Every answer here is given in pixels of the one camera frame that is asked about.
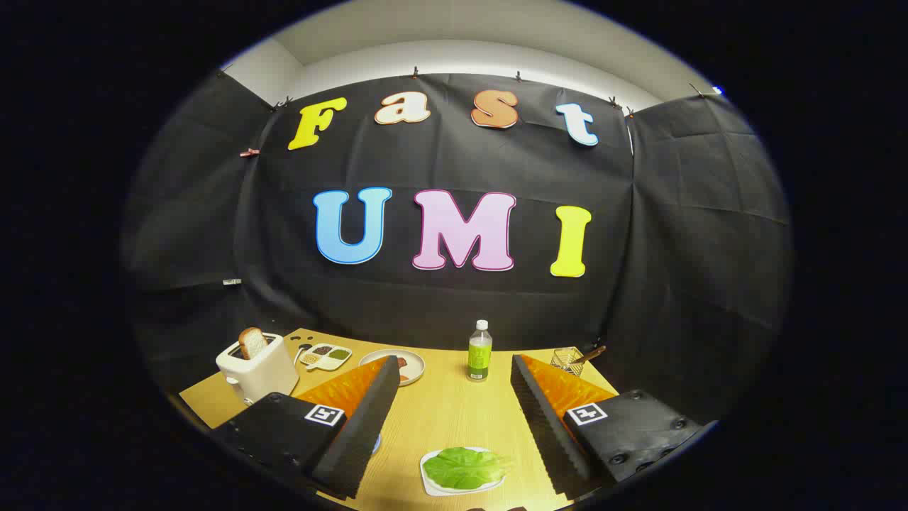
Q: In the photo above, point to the black backdrop cloth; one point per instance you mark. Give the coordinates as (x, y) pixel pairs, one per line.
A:
(461, 305)

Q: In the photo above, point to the white divided condiment dish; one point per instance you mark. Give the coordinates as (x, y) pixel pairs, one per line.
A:
(324, 363)

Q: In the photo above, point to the white toaster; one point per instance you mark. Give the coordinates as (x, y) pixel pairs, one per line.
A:
(266, 372)

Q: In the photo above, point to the white round plate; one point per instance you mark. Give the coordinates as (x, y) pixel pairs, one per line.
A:
(413, 358)

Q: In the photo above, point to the blue round plate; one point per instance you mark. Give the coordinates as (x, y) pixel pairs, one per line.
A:
(376, 444)

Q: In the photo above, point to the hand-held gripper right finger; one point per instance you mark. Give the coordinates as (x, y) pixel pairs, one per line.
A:
(546, 433)

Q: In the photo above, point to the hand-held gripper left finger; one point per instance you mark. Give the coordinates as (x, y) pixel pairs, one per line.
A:
(355, 440)

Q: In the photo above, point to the green label plastic bottle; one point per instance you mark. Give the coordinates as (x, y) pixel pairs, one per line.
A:
(479, 358)

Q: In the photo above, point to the toasted bread slice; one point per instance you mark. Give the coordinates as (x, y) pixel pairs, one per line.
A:
(252, 343)

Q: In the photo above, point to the white square plate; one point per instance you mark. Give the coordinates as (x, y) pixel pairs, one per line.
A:
(428, 484)

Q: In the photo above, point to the green lettuce leaf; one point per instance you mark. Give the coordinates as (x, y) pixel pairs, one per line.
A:
(464, 468)

